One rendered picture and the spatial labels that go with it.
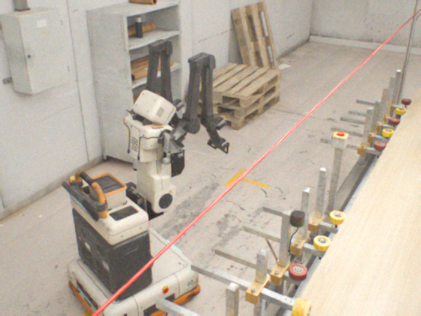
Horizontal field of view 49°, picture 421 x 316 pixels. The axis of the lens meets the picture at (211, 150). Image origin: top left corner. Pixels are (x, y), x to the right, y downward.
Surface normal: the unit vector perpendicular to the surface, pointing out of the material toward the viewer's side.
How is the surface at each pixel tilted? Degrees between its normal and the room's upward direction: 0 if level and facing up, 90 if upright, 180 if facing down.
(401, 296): 0
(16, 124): 90
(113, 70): 90
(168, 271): 0
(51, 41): 90
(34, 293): 0
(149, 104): 48
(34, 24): 90
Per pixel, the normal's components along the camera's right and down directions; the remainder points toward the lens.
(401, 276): 0.00, -0.90
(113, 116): -0.51, 0.38
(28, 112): 0.86, 0.22
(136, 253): 0.63, 0.34
